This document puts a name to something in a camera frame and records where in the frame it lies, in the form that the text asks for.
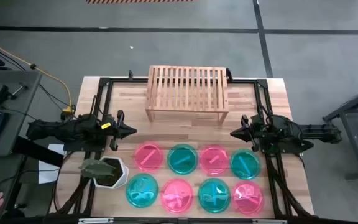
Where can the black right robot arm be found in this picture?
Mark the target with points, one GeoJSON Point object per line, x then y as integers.
{"type": "Point", "coordinates": [315, 130]}

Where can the black aluminium rig frame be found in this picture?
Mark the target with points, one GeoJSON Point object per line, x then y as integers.
{"type": "Point", "coordinates": [247, 81]}

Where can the silver metal bracket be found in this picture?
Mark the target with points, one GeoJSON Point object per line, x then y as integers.
{"type": "Point", "coordinates": [269, 221]}
{"type": "Point", "coordinates": [95, 220]}

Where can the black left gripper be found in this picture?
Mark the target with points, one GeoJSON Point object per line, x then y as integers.
{"type": "Point", "coordinates": [115, 132]}

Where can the pink translucent plastic plate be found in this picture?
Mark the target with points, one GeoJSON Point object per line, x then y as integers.
{"type": "Point", "coordinates": [214, 159]}
{"type": "Point", "coordinates": [176, 195]}
{"type": "Point", "coordinates": [148, 157]}
{"type": "Point", "coordinates": [248, 198]}

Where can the white hexagonal plant pot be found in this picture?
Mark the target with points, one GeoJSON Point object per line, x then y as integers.
{"type": "Point", "coordinates": [121, 180]}

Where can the grey desk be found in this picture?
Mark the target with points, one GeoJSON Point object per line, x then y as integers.
{"type": "Point", "coordinates": [26, 93]}

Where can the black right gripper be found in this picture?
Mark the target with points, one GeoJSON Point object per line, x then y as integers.
{"type": "Point", "coordinates": [253, 132]}

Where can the dark grey metal table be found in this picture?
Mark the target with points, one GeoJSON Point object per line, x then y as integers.
{"type": "Point", "coordinates": [353, 102]}

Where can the slatted wooden shelf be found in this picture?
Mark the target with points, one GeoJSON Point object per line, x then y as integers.
{"type": "Point", "coordinates": [186, 87]}

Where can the yellow label tag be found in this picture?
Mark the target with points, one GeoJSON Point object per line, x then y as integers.
{"type": "Point", "coordinates": [106, 125]}

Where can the green cactus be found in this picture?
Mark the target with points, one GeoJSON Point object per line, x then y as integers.
{"type": "Point", "coordinates": [96, 169]}

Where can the teal translucent plastic plate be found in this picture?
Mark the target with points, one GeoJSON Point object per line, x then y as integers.
{"type": "Point", "coordinates": [214, 195]}
{"type": "Point", "coordinates": [182, 159]}
{"type": "Point", "coordinates": [245, 164]}
{"type": "Point", "coordinates": [142, 190]}

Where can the white paper sheet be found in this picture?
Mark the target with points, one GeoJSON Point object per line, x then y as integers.
{"type": "Point", "coordinates": [47, 174]}

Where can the black flat bar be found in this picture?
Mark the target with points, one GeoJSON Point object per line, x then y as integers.
{"type": "Point", "coordinates": [36, 151]}

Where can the black table clamp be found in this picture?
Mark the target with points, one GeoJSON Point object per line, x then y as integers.
{"type": "Point", "coordinates": [130, 74]}
{"type": "Point", "coordinates": [229, 74]}

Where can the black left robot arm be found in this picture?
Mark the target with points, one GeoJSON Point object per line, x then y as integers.
{"type": "Point", "coordinates": [57, 130]}

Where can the black desk clamp tool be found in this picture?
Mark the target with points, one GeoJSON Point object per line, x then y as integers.
{"type": "Point", "coordinates": [2, 93]}

